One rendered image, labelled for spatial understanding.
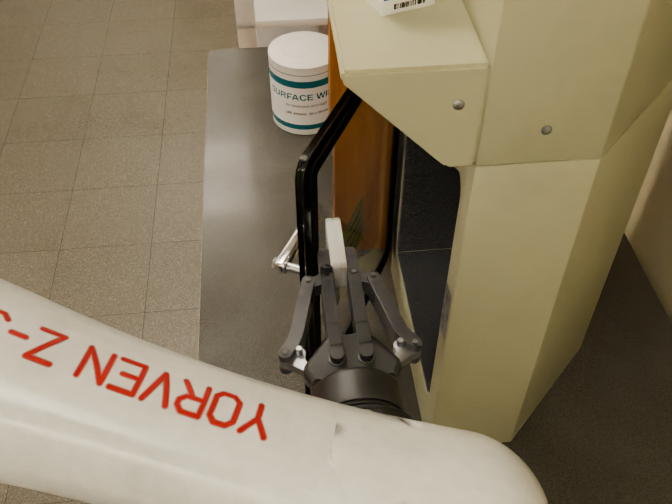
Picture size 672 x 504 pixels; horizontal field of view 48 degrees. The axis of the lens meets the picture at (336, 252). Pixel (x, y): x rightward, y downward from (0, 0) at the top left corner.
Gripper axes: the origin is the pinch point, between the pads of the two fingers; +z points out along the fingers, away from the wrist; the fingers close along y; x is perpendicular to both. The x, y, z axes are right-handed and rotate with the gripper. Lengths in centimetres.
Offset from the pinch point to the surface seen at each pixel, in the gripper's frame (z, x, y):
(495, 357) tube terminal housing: -3.9, 14.7, -17.6
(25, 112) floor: 215, 128, 106
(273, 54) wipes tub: 69, 19, 4
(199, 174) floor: 169, 128, 34
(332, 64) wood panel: 33.1, -0.8, -2.8
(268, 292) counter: 25.1, 33.8, 7.9
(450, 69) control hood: -3.8, -22.9, -8.3
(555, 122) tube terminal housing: -3.9, -17.4, -17.6
